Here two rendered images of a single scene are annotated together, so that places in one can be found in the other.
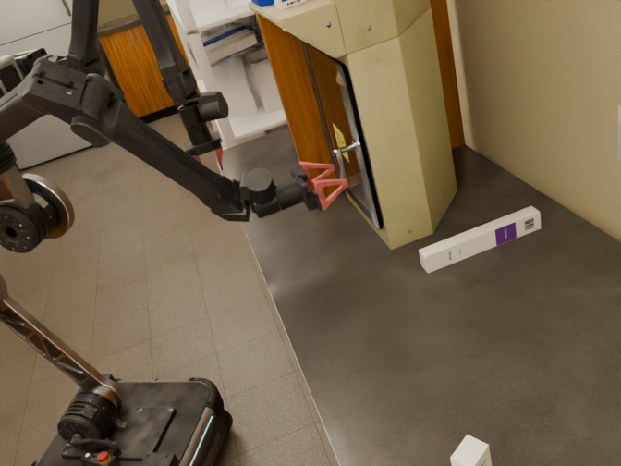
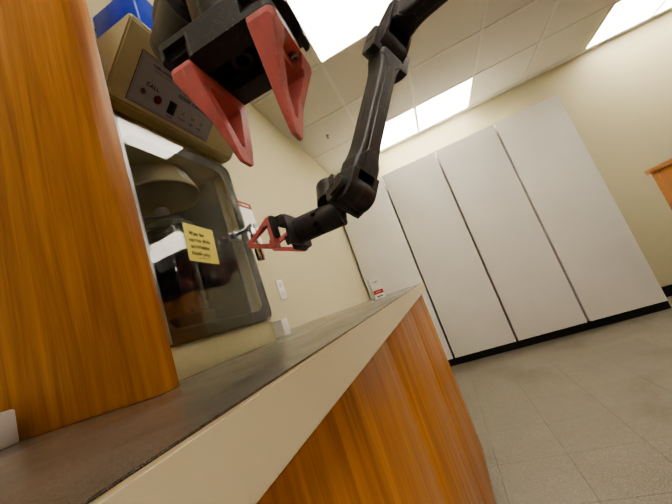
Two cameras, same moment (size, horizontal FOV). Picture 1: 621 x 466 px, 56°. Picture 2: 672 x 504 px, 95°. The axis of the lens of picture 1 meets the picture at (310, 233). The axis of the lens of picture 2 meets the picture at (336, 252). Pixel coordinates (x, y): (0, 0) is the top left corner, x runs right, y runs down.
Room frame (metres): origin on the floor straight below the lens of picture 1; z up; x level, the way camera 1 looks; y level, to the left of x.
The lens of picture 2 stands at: (1.74, 0.32, 0.96)
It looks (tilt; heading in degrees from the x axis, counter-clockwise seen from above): 10 degrees up; 204
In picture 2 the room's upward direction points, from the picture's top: 20 degrees counter-clockwise
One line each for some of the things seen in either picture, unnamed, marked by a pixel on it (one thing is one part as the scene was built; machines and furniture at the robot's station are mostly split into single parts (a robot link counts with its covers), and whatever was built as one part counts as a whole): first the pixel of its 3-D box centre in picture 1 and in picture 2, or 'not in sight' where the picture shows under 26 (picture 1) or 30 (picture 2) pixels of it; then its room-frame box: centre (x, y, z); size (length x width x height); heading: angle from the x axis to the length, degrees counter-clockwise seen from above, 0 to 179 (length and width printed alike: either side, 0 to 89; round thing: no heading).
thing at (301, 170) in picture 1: (317, 176); (270, 238); (1.21, -0.05, 1.15); 0.09 x 0.07 x 0.07; 97
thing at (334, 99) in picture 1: (342, 134); (203, 233); (1.30, -0.14, 1.19); 0.30 x 0.01 x 0.40; 7
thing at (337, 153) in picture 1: (347, 163); (250, 243); (1.19, -0.12, 1.17); 0.05 x 0.03 x 0.10; 97
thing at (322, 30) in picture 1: (292, 26); (188, 106); (1.30, -0.09, 1.46); 0.32 x 0.11 x 0.10; 8
